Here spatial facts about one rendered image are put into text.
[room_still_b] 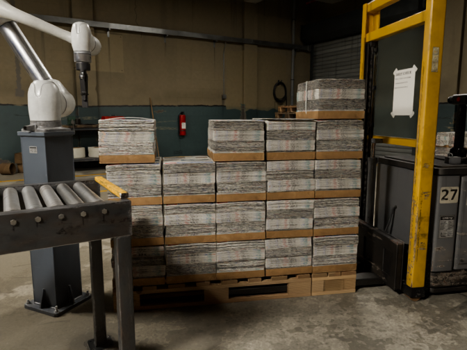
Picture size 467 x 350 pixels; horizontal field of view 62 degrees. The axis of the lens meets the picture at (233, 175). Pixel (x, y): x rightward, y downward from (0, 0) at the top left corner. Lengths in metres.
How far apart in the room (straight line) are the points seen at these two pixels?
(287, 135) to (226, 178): 0.42
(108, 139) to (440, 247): 1.99
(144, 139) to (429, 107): 1.54
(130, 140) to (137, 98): 6.92
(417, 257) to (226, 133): 1.30
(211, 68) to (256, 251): 7.81
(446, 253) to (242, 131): 1.41
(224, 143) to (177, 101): 7.24
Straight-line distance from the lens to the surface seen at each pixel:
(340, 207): 2.40
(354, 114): 2.37
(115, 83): 8.92
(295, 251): 2.37
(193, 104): 9.51
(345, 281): 2.57
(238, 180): 2.18
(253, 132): 2.17
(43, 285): 2.50
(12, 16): 2.49
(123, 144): 2.13
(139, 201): 2.16
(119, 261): 1.41
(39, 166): 2.30
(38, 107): 2.30
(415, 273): 2.55
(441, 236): 2.61
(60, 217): 1.32
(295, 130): 2.24
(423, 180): 2.41
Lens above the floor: 1.09
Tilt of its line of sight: 9 degrees down
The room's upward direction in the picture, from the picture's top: straight up
